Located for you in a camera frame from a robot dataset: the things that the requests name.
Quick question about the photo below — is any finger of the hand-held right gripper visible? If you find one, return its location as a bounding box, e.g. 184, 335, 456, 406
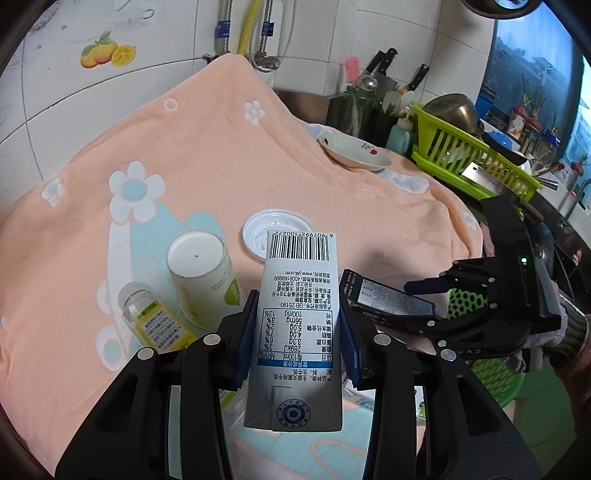
404, 257, 505, 296
405, 299, 514, 356

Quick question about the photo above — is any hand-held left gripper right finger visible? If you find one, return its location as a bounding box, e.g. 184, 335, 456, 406
338, 295, 541, 480

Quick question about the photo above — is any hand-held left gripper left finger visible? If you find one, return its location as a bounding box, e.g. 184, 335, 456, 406
54, 288, 259, 480

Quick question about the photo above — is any blue and white milk carton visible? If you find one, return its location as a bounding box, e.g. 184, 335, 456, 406
242, 229, 345, 432

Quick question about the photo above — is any black box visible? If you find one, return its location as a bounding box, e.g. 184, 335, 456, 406
339, 270, 437, 330

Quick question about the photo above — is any green plastic mesh basket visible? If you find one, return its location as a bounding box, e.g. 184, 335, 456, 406
443, 286, 527, 409

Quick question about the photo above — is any person's right forearm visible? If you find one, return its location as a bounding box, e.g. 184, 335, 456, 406
542, 295, 591, 462

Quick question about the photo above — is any person's right hand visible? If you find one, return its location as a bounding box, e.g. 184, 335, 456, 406
508, 300, 572, 376

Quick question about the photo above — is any white paper cup green print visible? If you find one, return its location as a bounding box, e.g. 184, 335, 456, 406
166, 230, 247, 330

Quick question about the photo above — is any small clear yellow-label bottle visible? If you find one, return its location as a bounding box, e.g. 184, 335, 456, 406
117, 282, 195, 354

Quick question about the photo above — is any white plastic lid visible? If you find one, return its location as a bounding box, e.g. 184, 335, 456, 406
242, 209, 315, 261

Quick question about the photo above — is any blue and white bowl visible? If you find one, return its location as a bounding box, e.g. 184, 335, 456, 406
485, 131, 514, 151

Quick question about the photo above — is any green plastic dish rack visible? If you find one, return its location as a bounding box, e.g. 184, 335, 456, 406
410, 102, 543, 199

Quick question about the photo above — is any teal soap bottle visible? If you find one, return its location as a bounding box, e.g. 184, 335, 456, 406
385, 115, 414, 155

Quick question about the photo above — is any potted green plant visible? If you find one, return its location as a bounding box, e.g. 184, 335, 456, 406
508, 76, 543, 144

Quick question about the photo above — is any dark metal pot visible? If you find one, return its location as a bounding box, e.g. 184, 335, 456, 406
422, 93, 529, 167

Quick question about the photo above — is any white ceramic dish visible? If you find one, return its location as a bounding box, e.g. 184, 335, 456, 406
316, 129, 392, 172

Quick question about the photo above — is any peach flower-print towel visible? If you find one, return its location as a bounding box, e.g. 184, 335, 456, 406
0, 53, 483, 480

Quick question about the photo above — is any dark utensil holder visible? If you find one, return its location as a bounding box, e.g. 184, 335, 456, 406
344, 88, 402, 139

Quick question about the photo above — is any window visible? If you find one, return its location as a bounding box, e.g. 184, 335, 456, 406
480, 18, 591, 185

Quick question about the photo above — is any metal valve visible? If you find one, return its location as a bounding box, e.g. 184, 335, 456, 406
249, 53, 283, 72

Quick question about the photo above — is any cleaver with brown handle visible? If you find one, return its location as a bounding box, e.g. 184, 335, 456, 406
462, 161, 546, 222

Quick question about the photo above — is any yellow gas hose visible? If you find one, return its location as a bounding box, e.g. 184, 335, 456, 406
237, 0, 262, 56

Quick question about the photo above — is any braided metal hose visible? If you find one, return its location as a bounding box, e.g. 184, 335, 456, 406
256, 0, 274, 56
216, 0, 232, 58

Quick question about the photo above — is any orange fruit wall sticker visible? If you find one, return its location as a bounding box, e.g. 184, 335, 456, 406
79, 31, 137, 70

